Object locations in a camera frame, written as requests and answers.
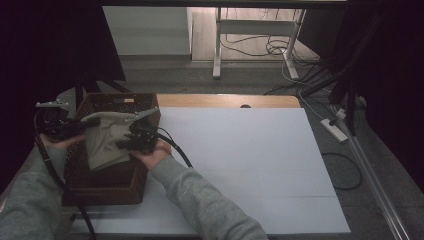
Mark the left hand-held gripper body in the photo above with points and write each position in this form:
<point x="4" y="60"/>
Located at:
<point x="55" y="125"/>

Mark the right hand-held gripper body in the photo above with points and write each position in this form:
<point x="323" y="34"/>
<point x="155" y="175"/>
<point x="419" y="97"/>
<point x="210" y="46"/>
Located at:
<point x="143" y="136"/>

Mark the khaki pants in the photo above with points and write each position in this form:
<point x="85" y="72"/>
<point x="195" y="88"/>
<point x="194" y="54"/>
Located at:
<point x="103" y="143"/>

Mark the brown woven basket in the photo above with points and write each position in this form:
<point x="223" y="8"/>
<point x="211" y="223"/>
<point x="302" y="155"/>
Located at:
<point x="106" y="186"/>

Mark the person's left hand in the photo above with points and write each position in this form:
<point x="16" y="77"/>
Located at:
<point x="58" y="144"/>

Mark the person's right hand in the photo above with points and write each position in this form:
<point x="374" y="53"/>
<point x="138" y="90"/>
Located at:
<point x="155" y="155"/>

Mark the black stand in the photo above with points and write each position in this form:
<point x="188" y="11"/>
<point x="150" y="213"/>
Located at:
<point x="86" y="88"/>
<point x="350" y="100"/>

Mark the tan basket label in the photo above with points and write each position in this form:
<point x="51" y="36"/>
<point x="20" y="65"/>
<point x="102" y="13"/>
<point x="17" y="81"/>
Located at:
<point x="128" y="100"/>

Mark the wooden table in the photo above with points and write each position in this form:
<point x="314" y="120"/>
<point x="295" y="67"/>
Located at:
<point x="216" y="100"/>

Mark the white cabinet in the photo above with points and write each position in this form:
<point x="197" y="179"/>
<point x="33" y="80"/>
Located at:
<point x="146" y="31"/>

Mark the white table mat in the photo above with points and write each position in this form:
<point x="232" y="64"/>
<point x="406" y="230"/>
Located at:
<point x="260" y="166"/>

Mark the white power strip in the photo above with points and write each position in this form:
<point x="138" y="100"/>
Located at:
<point x="334" y="130"/>

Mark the white desk frame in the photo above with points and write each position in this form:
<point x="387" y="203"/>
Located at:
<point x="253" y="26"/>

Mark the aluminium rail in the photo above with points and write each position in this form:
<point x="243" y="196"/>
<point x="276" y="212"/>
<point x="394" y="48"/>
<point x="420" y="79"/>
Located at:
<point x="376" y="186"/>

